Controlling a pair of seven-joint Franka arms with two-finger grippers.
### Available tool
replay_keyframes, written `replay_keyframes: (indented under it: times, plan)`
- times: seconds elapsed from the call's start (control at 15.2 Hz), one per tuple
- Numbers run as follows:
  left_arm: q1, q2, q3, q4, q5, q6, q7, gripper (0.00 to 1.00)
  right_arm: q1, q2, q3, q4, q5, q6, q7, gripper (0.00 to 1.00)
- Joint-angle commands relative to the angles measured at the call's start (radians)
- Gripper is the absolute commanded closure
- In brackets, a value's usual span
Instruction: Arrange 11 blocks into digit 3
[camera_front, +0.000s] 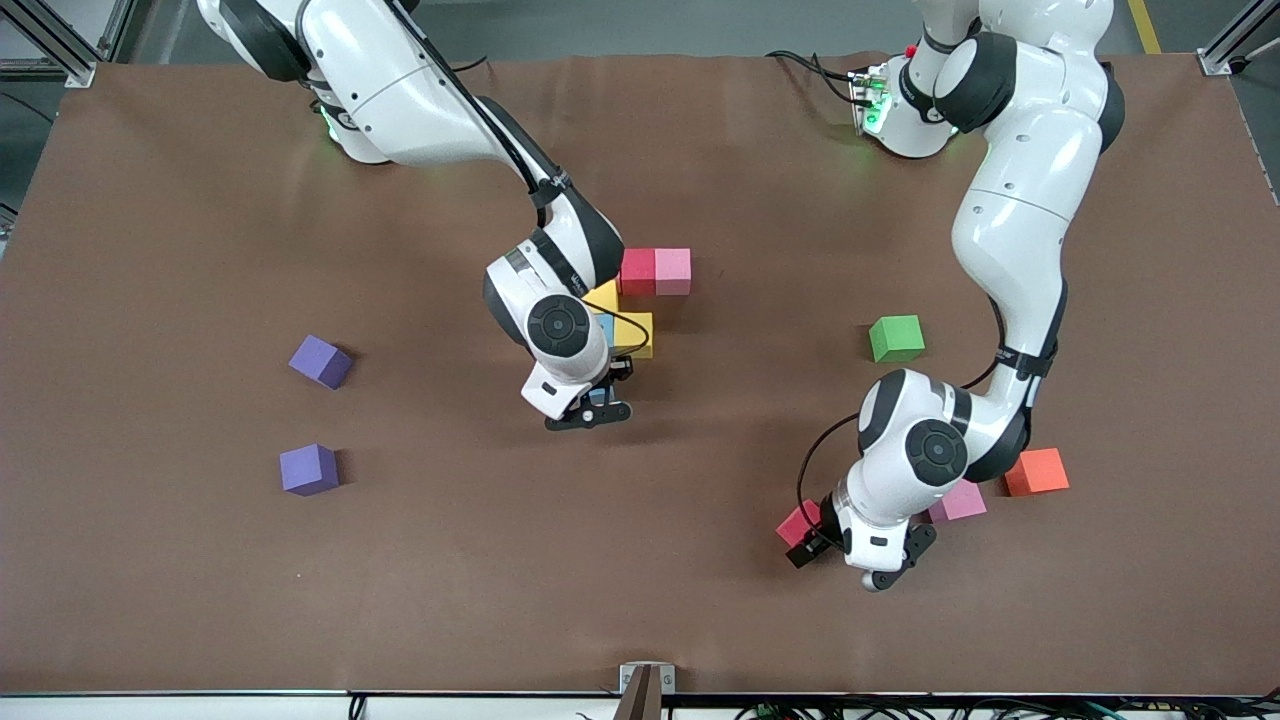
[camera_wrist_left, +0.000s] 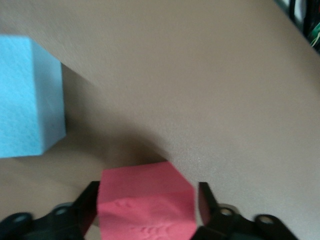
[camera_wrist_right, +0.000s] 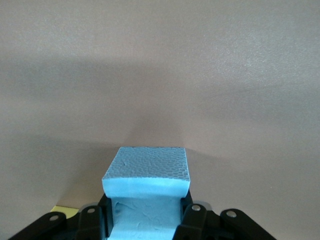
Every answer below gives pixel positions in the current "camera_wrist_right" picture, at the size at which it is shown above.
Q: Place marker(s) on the brown table mat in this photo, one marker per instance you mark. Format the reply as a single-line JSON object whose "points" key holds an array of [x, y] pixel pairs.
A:
{"points": [[160, 50]]}

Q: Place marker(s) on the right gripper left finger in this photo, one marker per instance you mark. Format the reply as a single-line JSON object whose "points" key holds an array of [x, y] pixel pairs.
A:
{"points": [[85, 225]]}

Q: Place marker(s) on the blue foam block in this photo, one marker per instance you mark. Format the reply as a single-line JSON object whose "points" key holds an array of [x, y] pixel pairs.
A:
{"points": [[150, 165]]}

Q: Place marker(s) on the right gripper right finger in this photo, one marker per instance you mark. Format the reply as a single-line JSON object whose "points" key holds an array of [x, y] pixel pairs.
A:
{"points": [[200, 225]]}

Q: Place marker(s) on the yellow foam block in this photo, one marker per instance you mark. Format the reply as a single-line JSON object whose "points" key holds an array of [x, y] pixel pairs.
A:
{"points": [[62, 210]]}

